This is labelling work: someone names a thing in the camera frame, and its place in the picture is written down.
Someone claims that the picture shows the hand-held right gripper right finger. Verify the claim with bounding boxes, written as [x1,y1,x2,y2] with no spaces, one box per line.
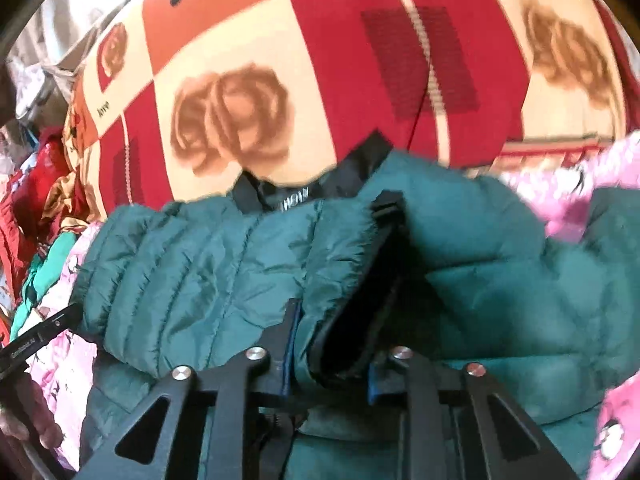
[367,345,586,480]

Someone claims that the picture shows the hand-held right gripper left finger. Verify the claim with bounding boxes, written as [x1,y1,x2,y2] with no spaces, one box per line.
[75,297,306,480]

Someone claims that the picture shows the person's left hand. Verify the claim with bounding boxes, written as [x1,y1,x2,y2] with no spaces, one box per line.
[0,377,65,461]

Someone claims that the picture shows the red cloth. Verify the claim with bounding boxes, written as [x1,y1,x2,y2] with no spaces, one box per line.
[0,127,78,306]

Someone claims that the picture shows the pale grey cloth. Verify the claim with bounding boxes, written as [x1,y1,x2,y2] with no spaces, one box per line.
[5,0,168,123]

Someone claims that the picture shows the pink penguin-print blanket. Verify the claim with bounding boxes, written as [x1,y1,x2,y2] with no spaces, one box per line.
[25,130,640,480]

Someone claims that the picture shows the red cream rose-print blanket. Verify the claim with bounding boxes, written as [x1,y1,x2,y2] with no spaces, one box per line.
[62,0,640,226]

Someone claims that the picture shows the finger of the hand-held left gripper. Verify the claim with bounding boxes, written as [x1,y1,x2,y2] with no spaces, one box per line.
[36,302,84,337]

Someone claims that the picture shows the teal cloth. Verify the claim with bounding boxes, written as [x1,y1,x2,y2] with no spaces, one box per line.
[10,232,78,333]

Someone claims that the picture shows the green puffer jacket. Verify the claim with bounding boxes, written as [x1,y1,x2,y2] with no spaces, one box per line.
[75,132,640,480]

